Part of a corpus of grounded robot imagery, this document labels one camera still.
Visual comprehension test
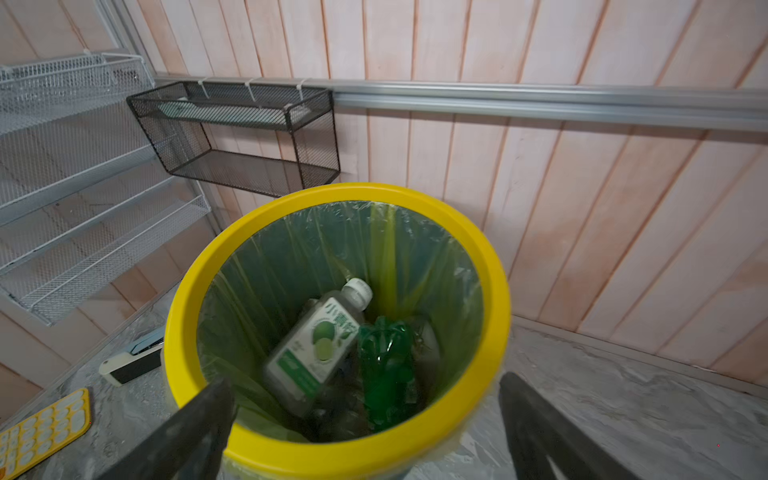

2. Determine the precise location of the green plastic bottle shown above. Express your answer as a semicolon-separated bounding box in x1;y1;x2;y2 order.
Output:
358;316;420;433

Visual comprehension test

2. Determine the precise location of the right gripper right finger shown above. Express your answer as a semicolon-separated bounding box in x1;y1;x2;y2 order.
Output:
499;372;637;479

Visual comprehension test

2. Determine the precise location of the black wire mesh basket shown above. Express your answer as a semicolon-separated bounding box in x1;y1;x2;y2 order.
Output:
127;79;341;197

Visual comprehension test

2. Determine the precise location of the lime label white bottle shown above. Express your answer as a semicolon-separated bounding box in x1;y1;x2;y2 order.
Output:
263;278;373;417

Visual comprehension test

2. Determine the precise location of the yellow keypad calculator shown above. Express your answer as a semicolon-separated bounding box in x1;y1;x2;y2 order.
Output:
0;388;92;479

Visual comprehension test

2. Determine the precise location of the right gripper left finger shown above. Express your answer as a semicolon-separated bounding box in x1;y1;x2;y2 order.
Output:
100;379;236;479

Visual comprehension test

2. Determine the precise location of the horizontal aluminium wall rail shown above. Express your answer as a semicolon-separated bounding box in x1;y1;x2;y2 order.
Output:
131;76;767;134

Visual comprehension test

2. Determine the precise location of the teal bin with yellow rim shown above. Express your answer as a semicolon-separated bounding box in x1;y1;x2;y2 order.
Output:
162;183;511;479

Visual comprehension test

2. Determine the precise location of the white wire mesh shelf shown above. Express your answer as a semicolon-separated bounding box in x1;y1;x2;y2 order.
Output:
1;52;210;326

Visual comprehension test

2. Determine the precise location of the blue and white stapler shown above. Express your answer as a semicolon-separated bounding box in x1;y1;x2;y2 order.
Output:
98;327;165;387

